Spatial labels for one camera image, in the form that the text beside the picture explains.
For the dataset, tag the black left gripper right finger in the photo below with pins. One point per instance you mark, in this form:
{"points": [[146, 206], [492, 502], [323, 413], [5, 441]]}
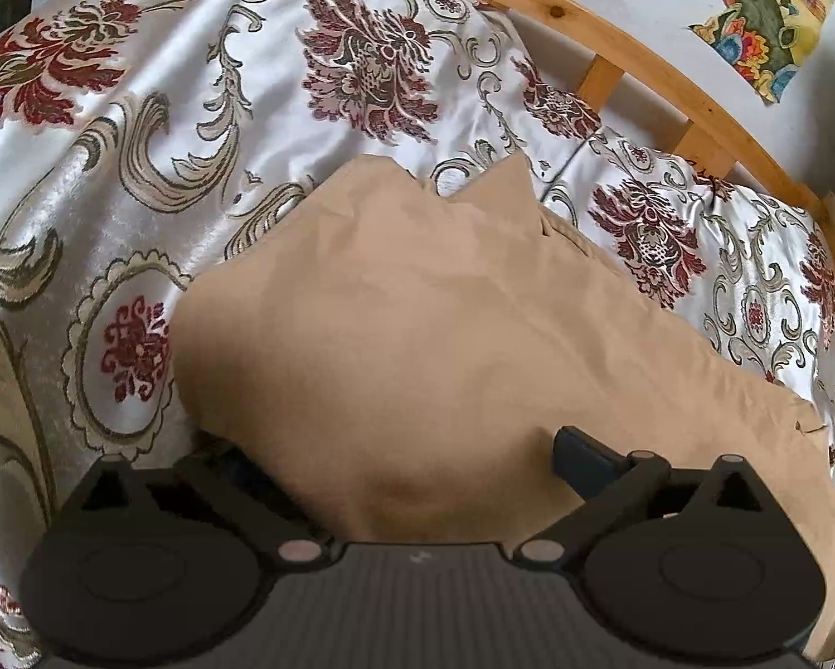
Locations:
{"points": [[615, 490]]}

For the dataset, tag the colourful landscape poster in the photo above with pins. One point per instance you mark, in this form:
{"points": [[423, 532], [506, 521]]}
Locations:
{"points": [[765, 41]]}

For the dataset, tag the tan hooded Champion jacket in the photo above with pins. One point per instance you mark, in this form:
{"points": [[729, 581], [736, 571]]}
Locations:
{"points": [[399, 363]]}

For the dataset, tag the white floral satin bedspread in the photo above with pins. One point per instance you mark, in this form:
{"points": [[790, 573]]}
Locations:
{"points": [[139, 145]]}

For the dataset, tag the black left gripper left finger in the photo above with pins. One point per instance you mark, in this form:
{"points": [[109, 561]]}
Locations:
{"points": [[253, 504]]}

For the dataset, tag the wooden bed frame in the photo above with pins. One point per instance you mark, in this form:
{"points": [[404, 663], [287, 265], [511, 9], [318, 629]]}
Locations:
{"points": [[599, 49]]}

